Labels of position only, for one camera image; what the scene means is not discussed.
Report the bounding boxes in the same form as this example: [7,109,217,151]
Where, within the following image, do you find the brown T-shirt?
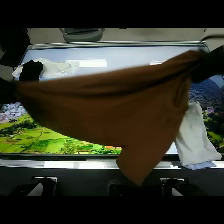
[14,49,205,188]

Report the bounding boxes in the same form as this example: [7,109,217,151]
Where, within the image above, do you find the white crumpled garment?
[12,57,81,81]

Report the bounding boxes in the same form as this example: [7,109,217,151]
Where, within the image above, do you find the white folded garment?
[174,101,223,168]

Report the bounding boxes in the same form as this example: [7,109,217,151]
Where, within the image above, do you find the black garment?
[18,59,45,82]

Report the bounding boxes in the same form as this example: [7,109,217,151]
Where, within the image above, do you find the silver frame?
[0,157,224,197]

